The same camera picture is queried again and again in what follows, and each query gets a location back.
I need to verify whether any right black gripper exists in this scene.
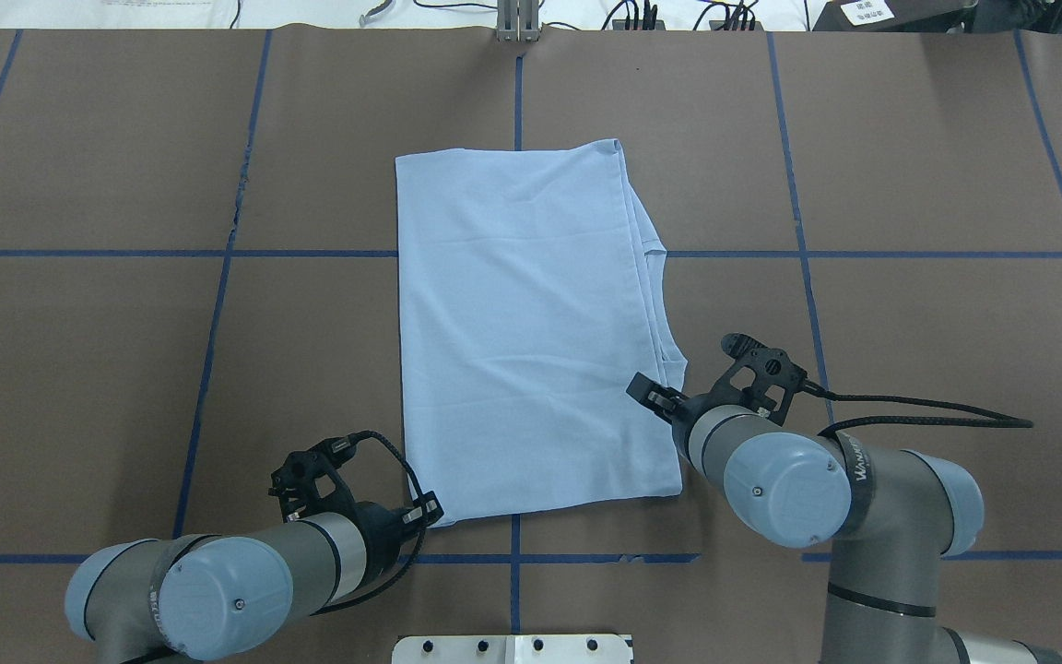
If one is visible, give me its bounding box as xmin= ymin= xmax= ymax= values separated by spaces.
xmin=626 ymin=335 xmax=808 ymax=443

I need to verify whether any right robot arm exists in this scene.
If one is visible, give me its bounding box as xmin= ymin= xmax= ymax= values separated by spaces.
xmin=627 ymin=333 xmax=1062 ymax=663

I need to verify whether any light blue t-shirt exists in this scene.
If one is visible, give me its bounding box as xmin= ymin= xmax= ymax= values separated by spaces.
xmin=395 ymin=138 xmax=687 ymax=526

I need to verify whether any black box with label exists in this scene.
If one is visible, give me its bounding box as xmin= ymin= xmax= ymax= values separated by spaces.
xmin=810 ymin=1 xmax=978 ymax=33

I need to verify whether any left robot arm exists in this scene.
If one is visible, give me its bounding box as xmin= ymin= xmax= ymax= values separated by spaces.
xmin=63 ymin=432 xmax=443 ymax=663

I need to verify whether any aluminium frame post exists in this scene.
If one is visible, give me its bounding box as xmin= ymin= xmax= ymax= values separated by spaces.
xmin=494 ymin=0 xmax=542 ymax=42

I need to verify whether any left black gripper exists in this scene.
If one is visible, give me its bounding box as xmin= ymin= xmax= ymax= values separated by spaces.
xmin=270 ymin=433 xmax=445 ymax=573

